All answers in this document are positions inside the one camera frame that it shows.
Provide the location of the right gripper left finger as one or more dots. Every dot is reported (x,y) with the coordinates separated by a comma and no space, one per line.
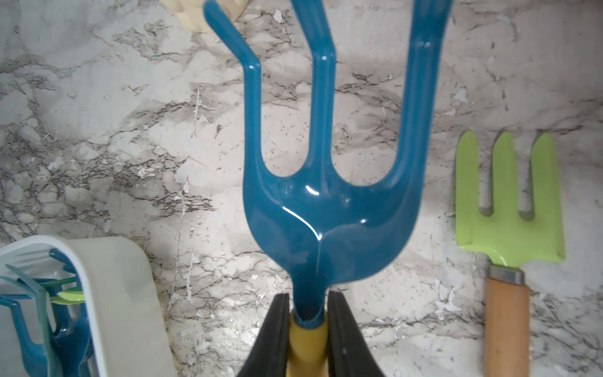
(268,356)

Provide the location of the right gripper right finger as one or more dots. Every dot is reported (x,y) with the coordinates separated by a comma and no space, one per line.
(351,344)

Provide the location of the dark blue rake yellow handle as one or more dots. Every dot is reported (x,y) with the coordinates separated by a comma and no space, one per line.
(321,229)

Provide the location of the white storage box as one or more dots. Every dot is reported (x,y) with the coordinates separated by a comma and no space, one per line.
(126,321)

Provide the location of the green fork wooden handle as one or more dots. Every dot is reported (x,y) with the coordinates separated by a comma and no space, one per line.
(508,240)

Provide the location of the small woven pot plant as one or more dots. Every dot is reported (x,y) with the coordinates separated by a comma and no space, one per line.
(191,15)

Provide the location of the blue trowel yellow handle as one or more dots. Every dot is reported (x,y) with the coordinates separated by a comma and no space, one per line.
(72,340)

